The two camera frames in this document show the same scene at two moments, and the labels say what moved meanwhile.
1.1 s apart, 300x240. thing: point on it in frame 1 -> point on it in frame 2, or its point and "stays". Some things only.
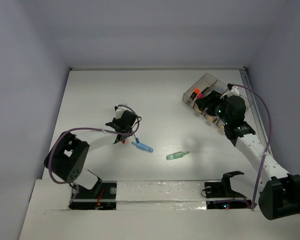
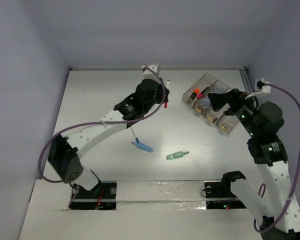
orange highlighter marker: x=193 y=95 stays
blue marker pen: x=143 y=147 stays
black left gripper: x=114 y=121 -> x=160 y=89
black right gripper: x=213 y=97 -> x=234 y=97
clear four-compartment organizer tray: x=208 y=82 stays
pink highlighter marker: x=201 y=95 stays
